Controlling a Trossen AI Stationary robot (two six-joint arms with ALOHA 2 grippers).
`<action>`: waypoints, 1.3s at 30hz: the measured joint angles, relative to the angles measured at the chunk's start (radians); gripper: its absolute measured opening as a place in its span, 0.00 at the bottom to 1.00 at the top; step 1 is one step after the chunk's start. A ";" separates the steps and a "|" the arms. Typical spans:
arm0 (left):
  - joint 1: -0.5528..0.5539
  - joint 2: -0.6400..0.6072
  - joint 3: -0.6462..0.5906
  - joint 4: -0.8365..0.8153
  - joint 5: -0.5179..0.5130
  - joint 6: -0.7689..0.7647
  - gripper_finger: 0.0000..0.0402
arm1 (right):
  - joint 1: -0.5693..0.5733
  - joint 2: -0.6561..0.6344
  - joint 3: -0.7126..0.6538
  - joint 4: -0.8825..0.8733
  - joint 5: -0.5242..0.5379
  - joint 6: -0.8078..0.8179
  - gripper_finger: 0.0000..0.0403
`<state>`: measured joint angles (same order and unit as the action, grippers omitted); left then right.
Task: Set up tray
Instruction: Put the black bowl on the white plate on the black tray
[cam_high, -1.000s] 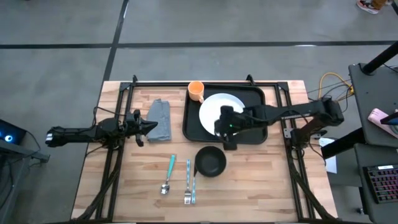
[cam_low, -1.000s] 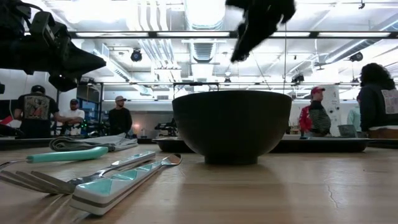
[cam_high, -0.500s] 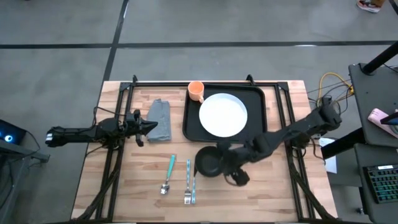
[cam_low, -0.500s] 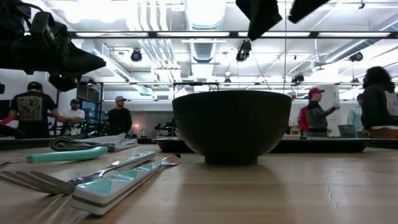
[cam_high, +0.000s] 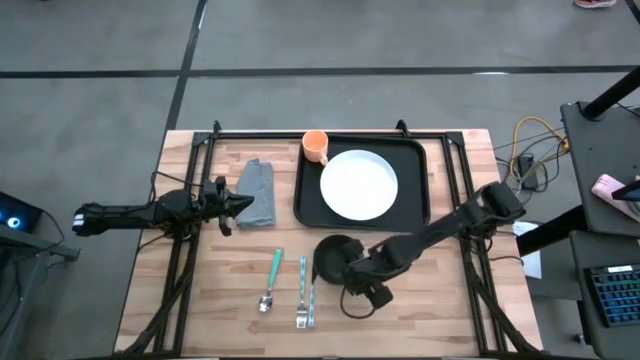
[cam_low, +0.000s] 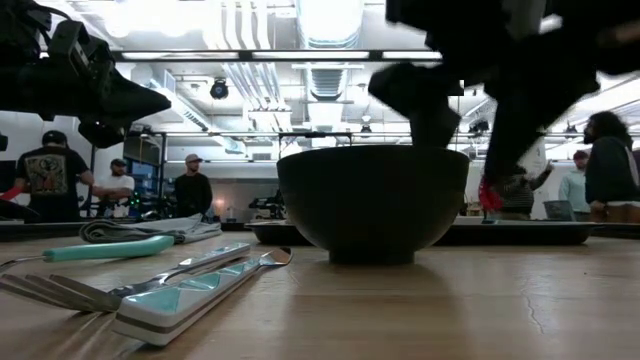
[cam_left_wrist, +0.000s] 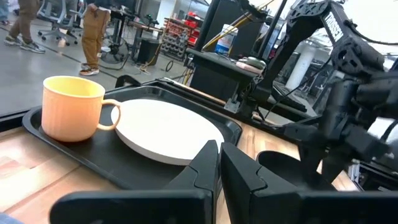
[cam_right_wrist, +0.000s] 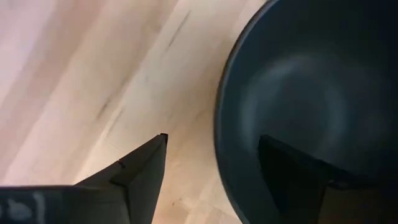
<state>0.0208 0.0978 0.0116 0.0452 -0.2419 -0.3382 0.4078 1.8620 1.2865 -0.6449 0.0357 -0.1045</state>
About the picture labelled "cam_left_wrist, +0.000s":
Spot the thick black background post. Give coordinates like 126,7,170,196
194,0,221,52

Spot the white blue wipes container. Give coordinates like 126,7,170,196
214,24,239,57

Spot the pink grey cloth bundle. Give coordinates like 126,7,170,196
235,56,267,75

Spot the red parts bin rack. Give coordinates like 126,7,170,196
160,17,201,62

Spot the black table frame rail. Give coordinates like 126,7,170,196
149,77,315,131

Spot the white round plate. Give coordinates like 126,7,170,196
110,98,225,166

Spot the wooden top desk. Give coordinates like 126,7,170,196
127,20,164,60

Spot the yellow cable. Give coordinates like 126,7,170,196
201,0,276,52

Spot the black plastic serving tray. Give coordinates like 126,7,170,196
22,85,243,191

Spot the black curved clamp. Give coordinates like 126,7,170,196
114,74,142,90

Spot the grey office chair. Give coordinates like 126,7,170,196
36,0,82,47

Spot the black floor fan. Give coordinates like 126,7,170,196
99,34,130,71

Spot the thin black background post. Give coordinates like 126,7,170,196
257,0,289,60

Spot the dark cabinet panel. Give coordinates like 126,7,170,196
203,0,265,60

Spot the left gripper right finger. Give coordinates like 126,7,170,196
220,142,398,224

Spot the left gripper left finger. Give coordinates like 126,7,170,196
49,139,220,224

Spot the person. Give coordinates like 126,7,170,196
3,0,47,54
79,0,112,77

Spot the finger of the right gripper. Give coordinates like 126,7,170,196
297,145,322,188
322,147,343,185

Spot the dark grey bowl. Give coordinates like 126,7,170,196
256,150,338,192

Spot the black keyboard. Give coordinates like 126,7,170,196
272,83,308,113

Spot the peach ceramic mug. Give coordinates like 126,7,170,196
40,75,122,143

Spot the silver aluminium extrusion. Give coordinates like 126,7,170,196
347,161,361,184

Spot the black camera cable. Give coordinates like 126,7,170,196
343,19,398,47

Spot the white column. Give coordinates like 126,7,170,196
284,43,317,91

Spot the black waste bin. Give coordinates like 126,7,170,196
136,38,161,66

